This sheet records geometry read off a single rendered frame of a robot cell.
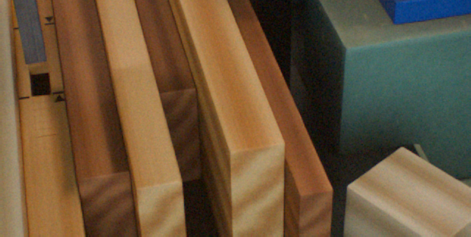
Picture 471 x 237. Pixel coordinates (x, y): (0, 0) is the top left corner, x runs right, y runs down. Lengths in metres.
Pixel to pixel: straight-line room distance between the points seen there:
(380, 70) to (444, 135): 0.06
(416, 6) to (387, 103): 0.05
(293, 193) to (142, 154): 0.06
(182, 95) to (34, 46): 0.07
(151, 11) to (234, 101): 0.10
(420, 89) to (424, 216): 0.08
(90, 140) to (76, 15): 0.09
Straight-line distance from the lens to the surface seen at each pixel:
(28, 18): 0.40
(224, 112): 0.34
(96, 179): 0.36
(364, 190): 0.36
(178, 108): 0.39
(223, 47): 0.37
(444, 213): 0.36
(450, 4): 0.41
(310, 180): 0.33
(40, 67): 0.43
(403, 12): 0.41
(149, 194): 0.34
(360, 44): 0.40
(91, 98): 0.39
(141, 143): 0.36
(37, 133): 0.39
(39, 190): 0.37
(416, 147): 0.44
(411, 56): 0.41
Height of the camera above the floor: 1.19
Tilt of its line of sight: 39 degrees down
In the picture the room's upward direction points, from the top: 2 degrees counter-clockwise
